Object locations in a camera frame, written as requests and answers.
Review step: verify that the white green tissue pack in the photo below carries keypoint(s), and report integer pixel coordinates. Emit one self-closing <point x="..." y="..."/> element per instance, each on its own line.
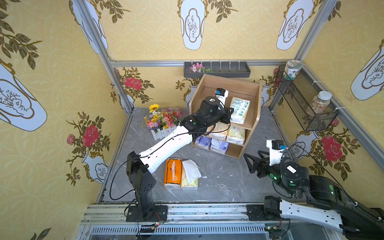
<point x="241" y="108"/>

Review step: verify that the black wire wall basket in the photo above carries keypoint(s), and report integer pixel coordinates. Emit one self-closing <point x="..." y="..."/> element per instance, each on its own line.
<point x="298" y="96"/>

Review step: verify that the aluminium front rail frame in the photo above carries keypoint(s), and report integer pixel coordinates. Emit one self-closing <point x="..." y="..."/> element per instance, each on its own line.
<point x="197" y="219"/>

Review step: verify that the purple tissue pack left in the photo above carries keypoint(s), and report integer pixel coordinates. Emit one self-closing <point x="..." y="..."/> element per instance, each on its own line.
<point x="203" y="142"/>

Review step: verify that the small pink flower plant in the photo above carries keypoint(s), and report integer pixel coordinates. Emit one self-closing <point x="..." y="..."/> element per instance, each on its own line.
<point x="199" y="68"/>

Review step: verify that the yellow green tissue pack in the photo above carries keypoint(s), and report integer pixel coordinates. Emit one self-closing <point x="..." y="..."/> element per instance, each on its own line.
<point x="236" y="135"/>

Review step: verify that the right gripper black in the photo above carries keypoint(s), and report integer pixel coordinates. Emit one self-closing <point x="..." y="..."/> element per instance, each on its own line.
<point x="264" y="166"/>

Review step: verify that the beige orange tissue pack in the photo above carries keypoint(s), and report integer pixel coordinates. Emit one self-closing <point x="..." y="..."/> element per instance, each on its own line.
<point x="218" y="131"/>

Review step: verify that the white lidded patterned jar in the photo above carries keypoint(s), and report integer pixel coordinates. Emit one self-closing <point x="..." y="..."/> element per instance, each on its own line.
<point x="292" y="68"/>

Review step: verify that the purple tissue pack right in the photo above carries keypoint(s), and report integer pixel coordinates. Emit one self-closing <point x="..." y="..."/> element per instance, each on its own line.
<point x="219" y="146"/>

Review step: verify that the purple tissue pack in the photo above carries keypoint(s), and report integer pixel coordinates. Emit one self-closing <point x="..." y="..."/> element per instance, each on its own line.
<point x="203" y="142"/>
<point x="219" y="146"/>

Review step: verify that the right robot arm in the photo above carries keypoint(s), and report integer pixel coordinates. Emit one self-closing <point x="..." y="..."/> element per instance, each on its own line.
<point x="328" y="204"/>

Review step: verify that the clear jar with snacks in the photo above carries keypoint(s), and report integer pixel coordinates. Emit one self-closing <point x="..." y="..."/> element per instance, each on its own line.
<point x="319" y="103"/>

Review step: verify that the wooden three-tier shelf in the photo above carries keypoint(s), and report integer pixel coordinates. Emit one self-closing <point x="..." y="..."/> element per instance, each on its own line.
<point x="237" y="88"/>

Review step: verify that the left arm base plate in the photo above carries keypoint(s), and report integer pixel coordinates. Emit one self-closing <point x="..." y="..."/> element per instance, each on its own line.
<point x="158" y="213"/>

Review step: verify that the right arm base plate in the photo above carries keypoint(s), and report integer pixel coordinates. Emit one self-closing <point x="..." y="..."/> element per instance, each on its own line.
<point x="256" y="213"/>

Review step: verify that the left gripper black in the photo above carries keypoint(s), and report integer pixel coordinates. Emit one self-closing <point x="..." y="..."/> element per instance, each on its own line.
<point x="226" y="112"/>

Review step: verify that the flowers in white fence planter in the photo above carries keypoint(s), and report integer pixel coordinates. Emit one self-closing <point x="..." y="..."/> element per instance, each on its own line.
<point x="162" y="123"/>

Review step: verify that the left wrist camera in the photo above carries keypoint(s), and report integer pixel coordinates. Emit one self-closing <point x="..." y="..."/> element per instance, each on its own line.
<point x="222" y="95"/>

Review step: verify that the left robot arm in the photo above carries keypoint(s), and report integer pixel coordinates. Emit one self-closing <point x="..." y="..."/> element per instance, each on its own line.
<point x="140" y="167"/>

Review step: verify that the grey wall tray shelf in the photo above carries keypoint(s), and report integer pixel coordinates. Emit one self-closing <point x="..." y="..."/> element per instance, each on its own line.
<point x="227" y="69"/>

